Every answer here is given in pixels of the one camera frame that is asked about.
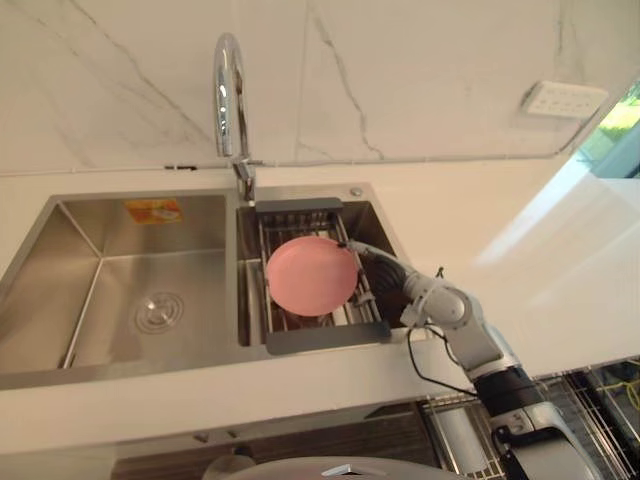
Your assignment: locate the orange sticker label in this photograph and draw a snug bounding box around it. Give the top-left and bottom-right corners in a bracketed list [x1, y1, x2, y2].
[124, 199, 183, 223]

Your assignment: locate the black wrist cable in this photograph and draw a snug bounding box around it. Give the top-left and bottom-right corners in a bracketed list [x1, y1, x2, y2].
[406, 265, 479, 397]

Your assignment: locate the right robot hand black cloth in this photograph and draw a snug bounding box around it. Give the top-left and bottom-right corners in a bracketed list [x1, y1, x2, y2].
[337, 238, 417, 303]

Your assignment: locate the pink round plate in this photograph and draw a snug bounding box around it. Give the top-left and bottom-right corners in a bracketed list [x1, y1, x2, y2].
[265, 236, 359, 317]

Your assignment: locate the grey-handled wire drain rack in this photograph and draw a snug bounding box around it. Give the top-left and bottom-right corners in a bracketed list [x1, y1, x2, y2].
[252, 197, 392, 357]

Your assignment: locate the round steel drain strainer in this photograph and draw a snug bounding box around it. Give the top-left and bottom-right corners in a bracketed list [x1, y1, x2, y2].
[130, 290, 187, 332]

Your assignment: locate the grey robot body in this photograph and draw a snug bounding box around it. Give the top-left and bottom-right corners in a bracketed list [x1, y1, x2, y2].
[203, 447, 447, 480]

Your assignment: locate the chrome gooseneck faucet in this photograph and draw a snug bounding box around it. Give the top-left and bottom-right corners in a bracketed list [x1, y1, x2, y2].
[212, 32, 265, 202]

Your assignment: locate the window with green view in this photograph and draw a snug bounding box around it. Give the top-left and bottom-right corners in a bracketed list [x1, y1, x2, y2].
[574, 74, 640, 180]

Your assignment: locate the dishwasher wire rack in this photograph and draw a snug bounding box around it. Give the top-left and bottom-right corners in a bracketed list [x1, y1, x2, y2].
[422, 355, 640, 480]

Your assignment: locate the stainless steel double sink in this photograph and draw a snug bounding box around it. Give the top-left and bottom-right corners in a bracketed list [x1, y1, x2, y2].
[0, 182, 407, 391]

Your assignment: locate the white wall power outlet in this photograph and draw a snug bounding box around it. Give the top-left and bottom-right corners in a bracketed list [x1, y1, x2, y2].
[519, 79, 609, 119]

